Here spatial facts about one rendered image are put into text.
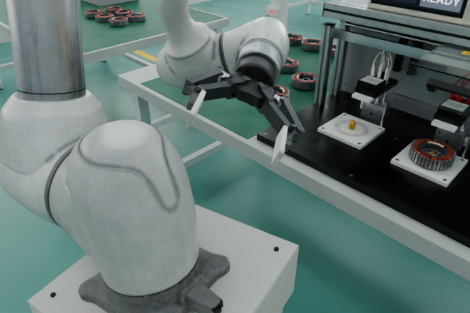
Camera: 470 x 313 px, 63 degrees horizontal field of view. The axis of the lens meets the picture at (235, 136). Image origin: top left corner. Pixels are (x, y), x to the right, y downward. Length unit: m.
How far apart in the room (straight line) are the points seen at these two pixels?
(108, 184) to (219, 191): 1.72
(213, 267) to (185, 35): 0.44
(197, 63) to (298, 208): 1.42
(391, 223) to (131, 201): 0.67
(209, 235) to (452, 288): 1.39
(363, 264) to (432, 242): 0.95
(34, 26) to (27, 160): 0.19
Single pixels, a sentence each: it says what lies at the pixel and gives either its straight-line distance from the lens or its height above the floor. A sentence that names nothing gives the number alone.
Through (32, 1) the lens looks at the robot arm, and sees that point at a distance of 0.63.
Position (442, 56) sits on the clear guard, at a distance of 1.08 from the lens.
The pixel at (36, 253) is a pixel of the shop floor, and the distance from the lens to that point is 2.07.
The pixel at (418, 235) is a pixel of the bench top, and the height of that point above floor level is 0.75.
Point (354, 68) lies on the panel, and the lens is 1.49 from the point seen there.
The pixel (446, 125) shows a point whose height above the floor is 0.88.
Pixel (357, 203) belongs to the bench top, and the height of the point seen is 0.75.
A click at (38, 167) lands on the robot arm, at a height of 1.05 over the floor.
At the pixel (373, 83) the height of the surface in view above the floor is 0.92.
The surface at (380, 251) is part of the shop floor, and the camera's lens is 1.98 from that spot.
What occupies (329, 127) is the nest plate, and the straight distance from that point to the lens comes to 1.24.
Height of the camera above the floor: 1.39
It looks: 31 degrees down
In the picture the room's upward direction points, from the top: straight up
